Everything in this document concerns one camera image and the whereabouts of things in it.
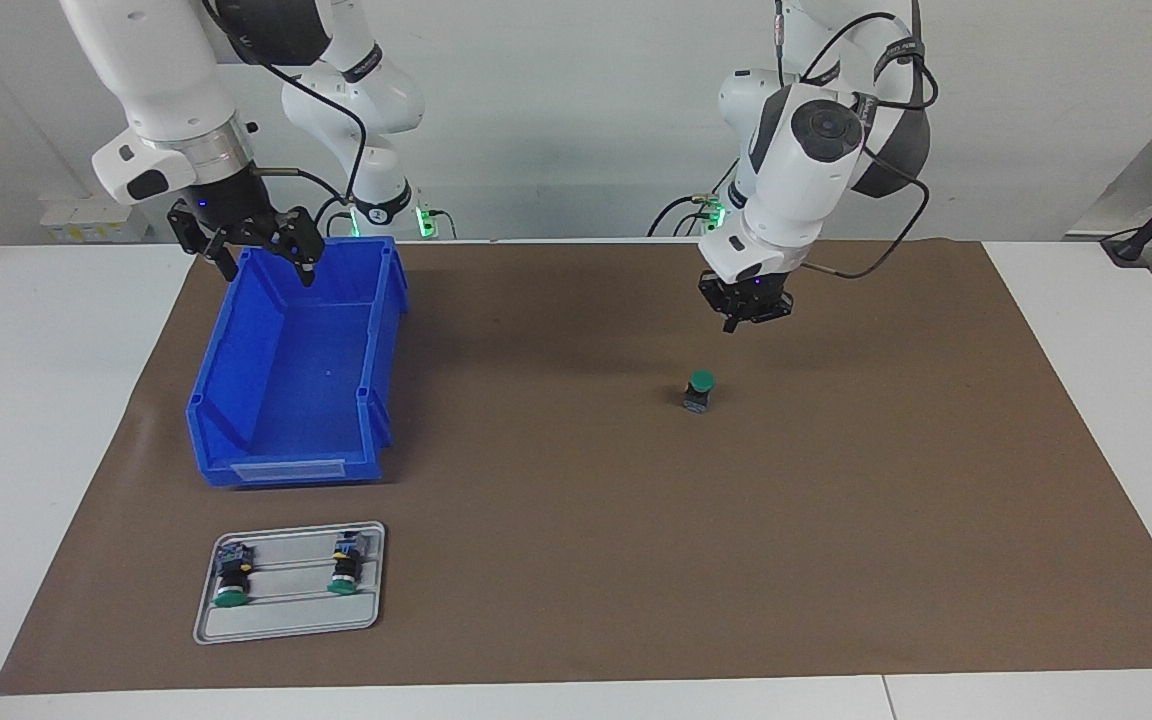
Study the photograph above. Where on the brown table mat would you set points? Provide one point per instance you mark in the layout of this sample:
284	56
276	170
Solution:
636	550

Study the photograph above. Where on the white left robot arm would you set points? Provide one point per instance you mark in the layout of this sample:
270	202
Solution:
796	170

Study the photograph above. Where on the white cardboard boxes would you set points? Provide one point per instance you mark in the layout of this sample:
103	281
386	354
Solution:
76	228

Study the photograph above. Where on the green push button switch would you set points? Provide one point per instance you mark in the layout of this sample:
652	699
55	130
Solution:
699	381
232	580
344	570

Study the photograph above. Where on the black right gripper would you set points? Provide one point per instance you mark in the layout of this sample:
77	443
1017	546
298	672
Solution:
233	205

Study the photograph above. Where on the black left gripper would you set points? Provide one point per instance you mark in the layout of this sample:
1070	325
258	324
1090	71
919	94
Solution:
746	298

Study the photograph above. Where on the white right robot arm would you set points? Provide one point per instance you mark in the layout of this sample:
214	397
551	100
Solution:
161	70

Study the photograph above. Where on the grey metal tray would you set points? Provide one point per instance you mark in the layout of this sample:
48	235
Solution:
286	620

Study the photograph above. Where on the blue plastic storage bin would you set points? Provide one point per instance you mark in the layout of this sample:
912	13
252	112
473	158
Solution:
296	400

